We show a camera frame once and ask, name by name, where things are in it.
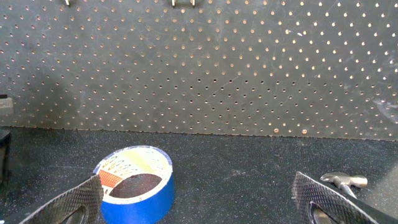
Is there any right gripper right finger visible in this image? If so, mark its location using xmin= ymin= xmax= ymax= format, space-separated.
xmin=291 ymin=170 xmax=398 ymax=224

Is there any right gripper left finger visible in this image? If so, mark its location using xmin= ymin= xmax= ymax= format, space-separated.
xmin=18 ymin=174 xmax=104 ymax=224

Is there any hammer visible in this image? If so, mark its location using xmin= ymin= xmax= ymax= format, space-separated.
xmin=320 ymin=172 xmax=369 ymax=200

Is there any roll of blue tape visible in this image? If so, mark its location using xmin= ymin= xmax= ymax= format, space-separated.
xmin=92 ymin=145 xmax=176 ymax=224

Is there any black pegboard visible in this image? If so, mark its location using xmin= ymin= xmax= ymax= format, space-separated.
xmin=0 ymin=0 xmax=398 ymax=141

